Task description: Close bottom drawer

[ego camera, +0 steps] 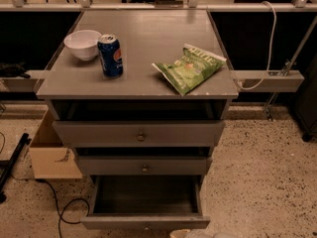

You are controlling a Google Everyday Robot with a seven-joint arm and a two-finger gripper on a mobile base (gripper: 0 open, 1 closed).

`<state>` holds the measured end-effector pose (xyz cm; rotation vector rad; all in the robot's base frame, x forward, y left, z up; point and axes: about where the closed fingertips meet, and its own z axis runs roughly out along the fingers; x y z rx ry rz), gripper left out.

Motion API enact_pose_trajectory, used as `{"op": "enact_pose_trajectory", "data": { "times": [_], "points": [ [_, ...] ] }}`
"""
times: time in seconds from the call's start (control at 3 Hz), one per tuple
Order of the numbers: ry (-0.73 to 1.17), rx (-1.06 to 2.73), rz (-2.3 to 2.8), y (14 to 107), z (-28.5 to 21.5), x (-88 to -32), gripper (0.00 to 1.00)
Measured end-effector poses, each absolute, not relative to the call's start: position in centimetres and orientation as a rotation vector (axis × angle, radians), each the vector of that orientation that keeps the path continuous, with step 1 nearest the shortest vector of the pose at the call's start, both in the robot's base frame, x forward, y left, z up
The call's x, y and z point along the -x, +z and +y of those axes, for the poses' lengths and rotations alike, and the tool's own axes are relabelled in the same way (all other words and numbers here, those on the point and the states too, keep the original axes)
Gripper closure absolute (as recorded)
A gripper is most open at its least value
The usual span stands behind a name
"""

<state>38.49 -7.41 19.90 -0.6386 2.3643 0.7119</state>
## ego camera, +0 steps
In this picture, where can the grey bottom drawer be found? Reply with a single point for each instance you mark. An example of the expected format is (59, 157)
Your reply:
(146, 202)

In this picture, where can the grey drawer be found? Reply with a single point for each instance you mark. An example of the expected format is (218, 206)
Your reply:
(81, 134)
(146, 202)
(137, 166)

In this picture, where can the grey middle drawer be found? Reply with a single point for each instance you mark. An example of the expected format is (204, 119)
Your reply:
(137, 166)

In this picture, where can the grey top drawer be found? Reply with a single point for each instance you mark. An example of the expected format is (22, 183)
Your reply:
(81, 134)

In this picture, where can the cardboard box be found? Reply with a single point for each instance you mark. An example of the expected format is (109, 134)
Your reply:
(50, 158)

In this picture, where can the green chip bag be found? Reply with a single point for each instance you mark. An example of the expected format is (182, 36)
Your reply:
(193, 68)

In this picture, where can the black stand leg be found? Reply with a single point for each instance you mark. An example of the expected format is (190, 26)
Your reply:
(6, 166)

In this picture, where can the blue pepsi can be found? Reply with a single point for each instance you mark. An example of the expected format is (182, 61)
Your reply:
(110, 55)

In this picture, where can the white bowl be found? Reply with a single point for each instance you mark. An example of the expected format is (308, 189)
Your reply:
(83, 44)

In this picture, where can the grey metal rail frame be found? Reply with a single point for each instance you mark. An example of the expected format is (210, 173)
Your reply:
(158, 6)

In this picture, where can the black object on rail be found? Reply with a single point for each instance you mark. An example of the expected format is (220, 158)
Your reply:
(12, 70)

